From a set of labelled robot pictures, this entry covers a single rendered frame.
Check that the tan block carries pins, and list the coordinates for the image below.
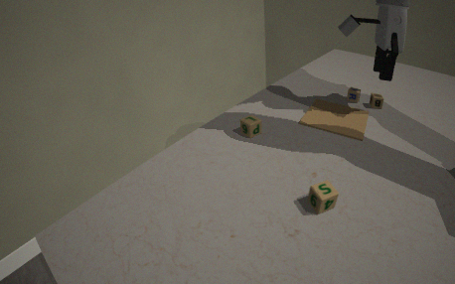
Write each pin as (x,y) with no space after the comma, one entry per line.
(353,94)
(376,100)
(322,197)
(250,126)

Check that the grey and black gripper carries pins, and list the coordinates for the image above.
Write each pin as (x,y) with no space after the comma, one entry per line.
(391,30)

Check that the tan flat mat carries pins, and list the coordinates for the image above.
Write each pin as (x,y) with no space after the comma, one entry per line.
(336,118)

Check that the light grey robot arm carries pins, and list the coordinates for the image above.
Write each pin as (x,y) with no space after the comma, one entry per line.
(352,23)

